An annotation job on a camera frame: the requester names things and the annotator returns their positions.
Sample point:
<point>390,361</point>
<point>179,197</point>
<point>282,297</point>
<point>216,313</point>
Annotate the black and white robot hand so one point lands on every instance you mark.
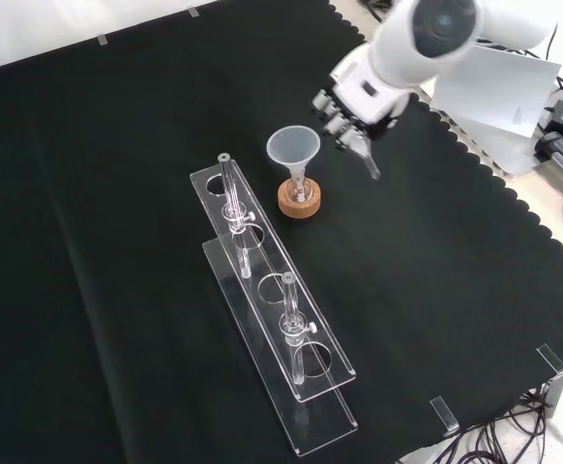
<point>364,96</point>

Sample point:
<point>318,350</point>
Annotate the clear acrylic funnel stand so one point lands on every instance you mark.
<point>310,425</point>

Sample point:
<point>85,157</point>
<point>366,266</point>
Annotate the small round-bottom glass flask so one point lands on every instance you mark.
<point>299,191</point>

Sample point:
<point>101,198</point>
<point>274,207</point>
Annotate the pale base board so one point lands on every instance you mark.
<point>513,154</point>

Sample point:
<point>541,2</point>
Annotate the white card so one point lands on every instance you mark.
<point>494,96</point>

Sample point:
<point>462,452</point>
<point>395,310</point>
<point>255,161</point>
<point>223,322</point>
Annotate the black bench cloth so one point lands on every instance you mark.
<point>68,241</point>

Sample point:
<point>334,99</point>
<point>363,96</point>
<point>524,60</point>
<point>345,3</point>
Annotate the clear plastic funnel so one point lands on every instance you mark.
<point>286,145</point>

